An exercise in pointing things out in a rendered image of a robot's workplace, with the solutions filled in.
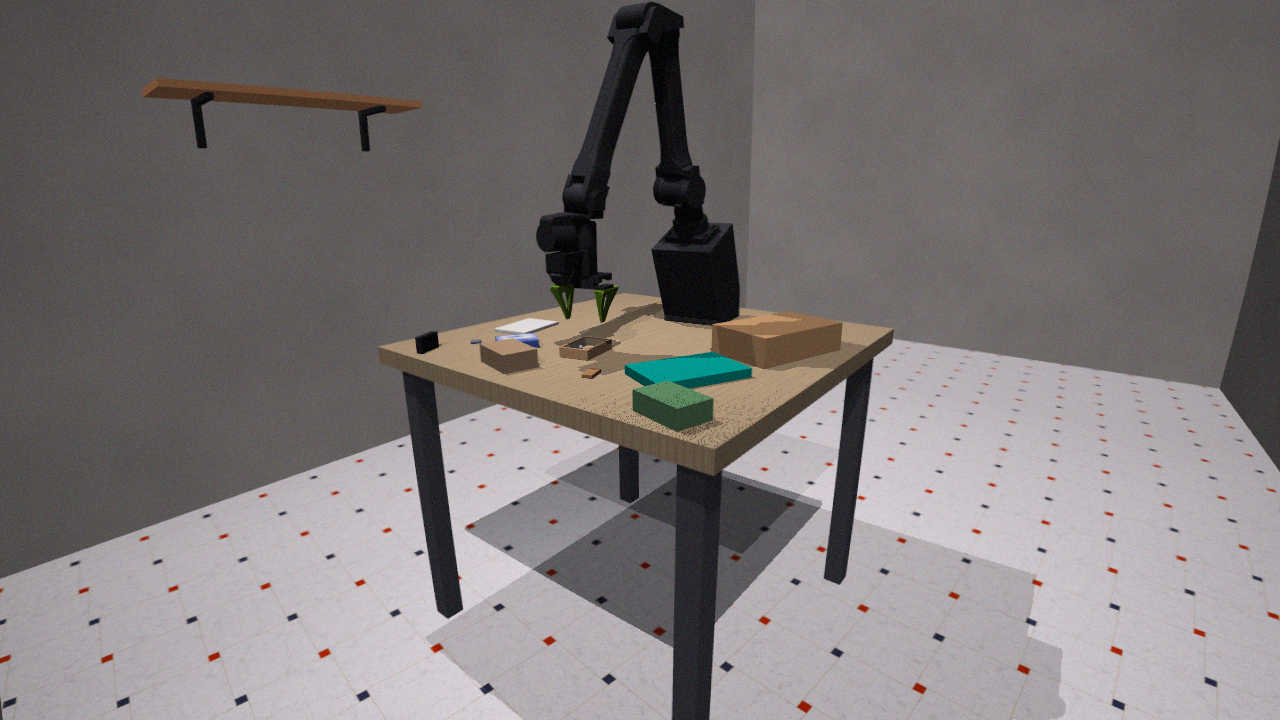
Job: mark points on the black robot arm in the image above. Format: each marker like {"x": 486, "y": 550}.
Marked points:
{"x": 648, "y": 24}

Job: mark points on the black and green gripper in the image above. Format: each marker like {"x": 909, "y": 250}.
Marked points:
{"x": 591, "y": 282}

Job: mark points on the wooden puzzle tray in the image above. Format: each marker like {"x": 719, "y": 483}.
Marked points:
{"x": 585, "y": 348}

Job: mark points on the green rectangular block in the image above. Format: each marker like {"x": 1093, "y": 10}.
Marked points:
{"x": 672, "y": 405}

